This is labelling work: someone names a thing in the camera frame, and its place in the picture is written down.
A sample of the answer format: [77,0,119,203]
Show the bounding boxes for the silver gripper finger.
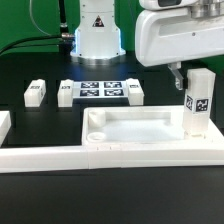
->
[168,62,184,90]

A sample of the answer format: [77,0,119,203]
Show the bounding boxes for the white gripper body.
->
[135,8,224,67]

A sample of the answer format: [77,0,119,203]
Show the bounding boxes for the white desk top tray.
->
[82,106,224,149]

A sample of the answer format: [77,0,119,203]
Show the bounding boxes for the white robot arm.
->
[71,0,224,90]

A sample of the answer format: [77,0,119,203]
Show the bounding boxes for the fiducial marker plate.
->
[73,81,127,99]

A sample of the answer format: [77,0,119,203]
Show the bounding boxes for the white U-shaped fence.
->
[0,110,224,174]

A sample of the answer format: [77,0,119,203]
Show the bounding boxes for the black cable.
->
[0,32,76,56]

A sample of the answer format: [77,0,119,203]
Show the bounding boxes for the grey thin cable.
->
[28,0,54,37]

